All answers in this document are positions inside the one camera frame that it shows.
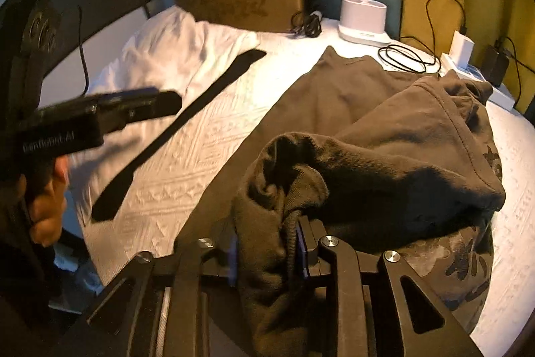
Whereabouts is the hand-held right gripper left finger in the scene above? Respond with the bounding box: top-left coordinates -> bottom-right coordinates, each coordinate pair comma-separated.
54,234 -> 241,357

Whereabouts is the person's left hand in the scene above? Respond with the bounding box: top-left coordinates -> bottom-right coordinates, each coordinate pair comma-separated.
29,156 -> 70,246

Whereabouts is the bundled black cable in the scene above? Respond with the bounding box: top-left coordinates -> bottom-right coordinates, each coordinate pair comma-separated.
290,10 -> 322,38

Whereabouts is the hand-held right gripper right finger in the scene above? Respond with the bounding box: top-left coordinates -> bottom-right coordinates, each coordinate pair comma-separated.
295,216 -> 486,357

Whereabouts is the dark brown sweatshirt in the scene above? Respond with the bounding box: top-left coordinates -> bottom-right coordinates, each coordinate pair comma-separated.
173,45 -> 508,357

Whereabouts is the black charger plug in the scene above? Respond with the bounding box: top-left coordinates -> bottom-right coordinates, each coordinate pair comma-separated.
485,44 -> 511,87

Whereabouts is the coiled black charging cable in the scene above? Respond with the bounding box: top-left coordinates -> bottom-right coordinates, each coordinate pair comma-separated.
377,0 -> 466,74

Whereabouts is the white power strip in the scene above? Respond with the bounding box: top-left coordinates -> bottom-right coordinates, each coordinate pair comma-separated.
439,54 -> 517,112

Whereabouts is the black cloth strip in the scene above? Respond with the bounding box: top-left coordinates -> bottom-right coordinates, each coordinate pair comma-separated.
91,49 -> 267,223

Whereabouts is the white charger plug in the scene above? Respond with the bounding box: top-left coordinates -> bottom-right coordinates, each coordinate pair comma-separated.
449,30 -> 475,69

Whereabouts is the black charger cable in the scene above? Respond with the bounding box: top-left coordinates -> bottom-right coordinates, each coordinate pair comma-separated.
495,36 -> 523,109

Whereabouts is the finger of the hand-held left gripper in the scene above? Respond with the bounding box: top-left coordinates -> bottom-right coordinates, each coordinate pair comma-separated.
97,87 -> 183,132

